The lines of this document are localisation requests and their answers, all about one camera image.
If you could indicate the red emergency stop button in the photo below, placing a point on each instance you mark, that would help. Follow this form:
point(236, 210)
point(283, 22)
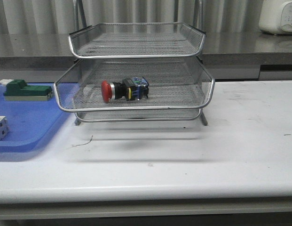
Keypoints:
point(134, 88)

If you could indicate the silver mesh tray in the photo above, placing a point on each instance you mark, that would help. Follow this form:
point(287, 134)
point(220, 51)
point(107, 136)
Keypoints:
point(139, 115)
point(137, 40)
point(174, 83)

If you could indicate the blue plastic tray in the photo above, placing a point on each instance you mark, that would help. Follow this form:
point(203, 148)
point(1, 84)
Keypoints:
point(30, 123)

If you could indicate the green terminal block component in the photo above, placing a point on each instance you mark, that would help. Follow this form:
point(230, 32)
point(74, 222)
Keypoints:
point(19, 90)

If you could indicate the grey steel counter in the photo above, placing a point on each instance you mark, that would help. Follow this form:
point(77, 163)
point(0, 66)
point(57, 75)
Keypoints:
point(228, 56)

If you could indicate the white grey cube connector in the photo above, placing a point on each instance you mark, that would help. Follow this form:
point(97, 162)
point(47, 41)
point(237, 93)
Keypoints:
point(3, 127)

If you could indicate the white kitchen appliance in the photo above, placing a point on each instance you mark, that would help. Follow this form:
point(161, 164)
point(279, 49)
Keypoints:
point(276, 17)

